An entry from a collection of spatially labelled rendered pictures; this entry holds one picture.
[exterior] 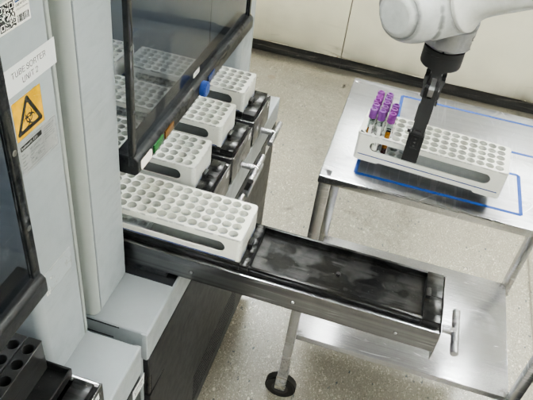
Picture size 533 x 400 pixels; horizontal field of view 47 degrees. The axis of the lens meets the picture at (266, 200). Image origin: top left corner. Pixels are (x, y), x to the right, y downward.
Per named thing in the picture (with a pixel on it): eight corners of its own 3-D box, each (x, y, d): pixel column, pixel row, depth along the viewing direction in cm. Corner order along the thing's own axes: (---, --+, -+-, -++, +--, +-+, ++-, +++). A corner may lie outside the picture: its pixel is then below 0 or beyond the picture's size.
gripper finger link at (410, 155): (426, 132, 117) (425, 133, 117) (416, 161, 122) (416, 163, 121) (410, 128, 118) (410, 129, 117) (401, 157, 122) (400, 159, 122)
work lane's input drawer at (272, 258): (62, 250, 113) (56, 213, 108) (97, 205, 124) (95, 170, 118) (454, 368, 103) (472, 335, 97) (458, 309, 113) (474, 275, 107)
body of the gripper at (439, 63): (463, 59, 107) (447, 105, 113) (468, 40, 114) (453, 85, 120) (421, 48, 109) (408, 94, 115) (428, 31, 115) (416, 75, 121)
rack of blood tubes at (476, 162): (352, 156, 126) (358, 132, 122) (362, 132, 134) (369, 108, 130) (497, 199, 120) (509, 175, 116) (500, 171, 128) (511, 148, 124)
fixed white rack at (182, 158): (55, 155, 124) (51, 129, 120) (80, 130, 131) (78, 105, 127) (193, 194, 119) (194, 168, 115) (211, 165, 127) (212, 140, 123)
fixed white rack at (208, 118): (92, 118, 135) (90, 94, 131) (113, 97, 143) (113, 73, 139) (220, 151, 131) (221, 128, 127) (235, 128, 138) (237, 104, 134)
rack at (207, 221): (82, 221, 110) (78, 194, 106) (108, 189, 118) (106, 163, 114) (239, 267, 106) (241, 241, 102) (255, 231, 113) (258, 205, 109)
